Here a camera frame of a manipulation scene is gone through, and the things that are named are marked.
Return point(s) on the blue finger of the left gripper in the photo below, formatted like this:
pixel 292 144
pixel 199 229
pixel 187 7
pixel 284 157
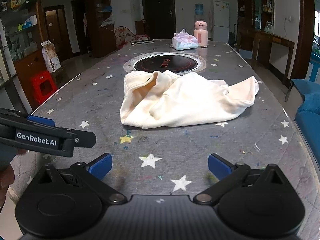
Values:
pixel 41 120
pixel 78 138

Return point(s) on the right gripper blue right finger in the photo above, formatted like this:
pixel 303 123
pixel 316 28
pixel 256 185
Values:
pixel 219 167

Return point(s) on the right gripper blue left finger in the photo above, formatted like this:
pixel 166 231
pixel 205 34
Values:
pixel 100 166

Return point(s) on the cream sweatshirt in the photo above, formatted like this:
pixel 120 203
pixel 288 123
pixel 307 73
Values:
pixel 157 99

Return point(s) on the pink cartoon folding item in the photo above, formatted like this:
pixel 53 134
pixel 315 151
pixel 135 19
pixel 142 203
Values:
pixel 124 36

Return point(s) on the person's left hand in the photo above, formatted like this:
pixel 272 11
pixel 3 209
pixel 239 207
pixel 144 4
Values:
pixel 7 175

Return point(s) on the red plastic stool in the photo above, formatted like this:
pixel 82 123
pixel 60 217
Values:
pixel 43 86

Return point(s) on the grey star tablecloth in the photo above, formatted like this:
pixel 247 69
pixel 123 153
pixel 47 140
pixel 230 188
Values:
pixel 147 161

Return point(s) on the white paper bag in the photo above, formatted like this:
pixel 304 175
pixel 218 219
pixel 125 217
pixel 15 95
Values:
pixel 50 56

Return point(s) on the blue sofa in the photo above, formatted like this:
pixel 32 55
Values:
pixel 307 116

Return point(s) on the round black induction cooktop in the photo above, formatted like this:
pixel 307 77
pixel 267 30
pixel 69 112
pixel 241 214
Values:
pixel 176 62

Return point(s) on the dark wooden side table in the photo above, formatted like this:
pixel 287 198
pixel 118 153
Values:
pixel 261 52

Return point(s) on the pink tissue pack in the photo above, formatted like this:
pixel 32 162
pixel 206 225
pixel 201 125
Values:
pixel 183 41

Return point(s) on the pink thermos bottle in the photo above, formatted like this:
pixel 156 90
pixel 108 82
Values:
pixel 201 33

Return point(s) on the dark wooden door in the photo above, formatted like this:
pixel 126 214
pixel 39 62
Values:
pixel 160 18

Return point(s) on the water dispenser with blue bottle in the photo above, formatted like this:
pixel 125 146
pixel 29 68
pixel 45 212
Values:
pixel 199 12

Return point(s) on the wooden cabinet right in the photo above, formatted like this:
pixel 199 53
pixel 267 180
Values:
pixel 256 15

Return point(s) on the white refrigerator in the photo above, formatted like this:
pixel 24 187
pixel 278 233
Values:
pixel 220 10

